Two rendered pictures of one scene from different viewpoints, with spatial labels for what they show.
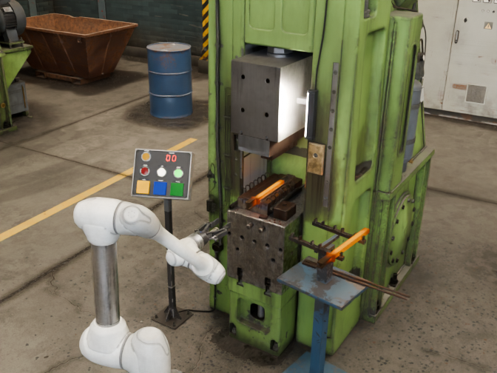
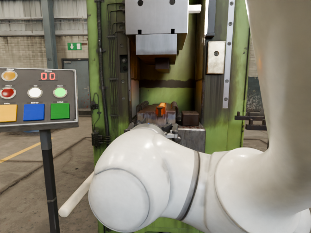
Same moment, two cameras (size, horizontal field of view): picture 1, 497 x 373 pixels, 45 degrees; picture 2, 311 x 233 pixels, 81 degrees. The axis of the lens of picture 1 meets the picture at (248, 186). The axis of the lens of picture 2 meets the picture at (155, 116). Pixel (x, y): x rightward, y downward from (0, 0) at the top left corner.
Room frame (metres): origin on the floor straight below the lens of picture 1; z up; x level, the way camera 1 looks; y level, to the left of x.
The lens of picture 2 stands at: (2.20, 0.40, 1.12)
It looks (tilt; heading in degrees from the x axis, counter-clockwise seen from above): 9 degrees down; 333
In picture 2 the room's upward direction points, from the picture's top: straight up
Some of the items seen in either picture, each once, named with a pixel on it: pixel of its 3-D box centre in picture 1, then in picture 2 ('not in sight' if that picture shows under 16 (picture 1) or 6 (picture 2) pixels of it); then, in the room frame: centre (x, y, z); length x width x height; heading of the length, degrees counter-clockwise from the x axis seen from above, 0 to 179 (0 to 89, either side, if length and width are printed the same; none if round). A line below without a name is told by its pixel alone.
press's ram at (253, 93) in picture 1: (281, 93); (166, 7); (3.19, -0.17, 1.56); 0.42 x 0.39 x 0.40; 148
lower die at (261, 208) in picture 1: (271, 192); (158, 112); (3.21, -0.13, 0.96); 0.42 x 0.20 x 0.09; 148
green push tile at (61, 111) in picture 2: (177, 189); (60, 111); (3.12, 0.41, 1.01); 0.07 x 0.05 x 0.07; 83
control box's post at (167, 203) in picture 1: (169, 246); (51, 195); (3.25, 0.49, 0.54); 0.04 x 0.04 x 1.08; 58
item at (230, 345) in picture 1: (245, 343); not in sight; (2.99, 0.00, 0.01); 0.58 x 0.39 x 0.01; 58
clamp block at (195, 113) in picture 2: (285, 210); (189, 118); (2.99, -0.21, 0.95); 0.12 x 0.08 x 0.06; 148
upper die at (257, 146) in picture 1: (273, 135); (158, 52); (3.21, -0.13, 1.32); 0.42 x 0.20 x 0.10; 148
